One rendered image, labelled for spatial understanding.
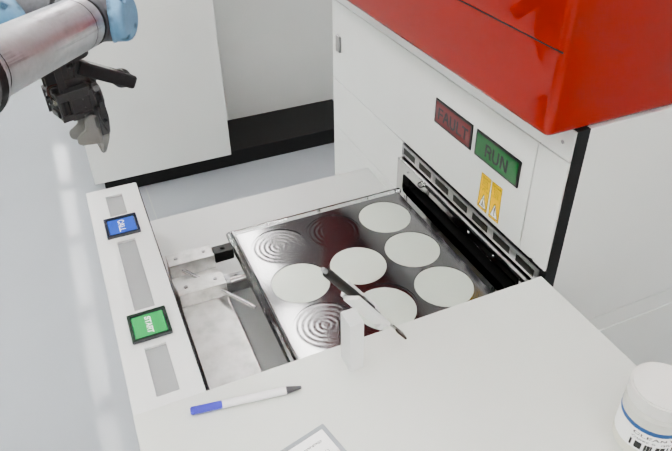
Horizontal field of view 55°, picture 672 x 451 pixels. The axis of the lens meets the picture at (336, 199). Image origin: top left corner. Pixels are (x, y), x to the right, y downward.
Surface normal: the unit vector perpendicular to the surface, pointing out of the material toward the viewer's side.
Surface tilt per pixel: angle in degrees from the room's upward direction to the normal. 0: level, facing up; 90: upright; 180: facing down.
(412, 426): 0
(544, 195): 90
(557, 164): 90
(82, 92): 88
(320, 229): 0
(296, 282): 0
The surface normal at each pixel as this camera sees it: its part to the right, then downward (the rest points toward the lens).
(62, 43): 0.99, -0.03
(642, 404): -0.82, 0.33
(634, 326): 0.40, 0.51
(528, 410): -0.01, -0.82
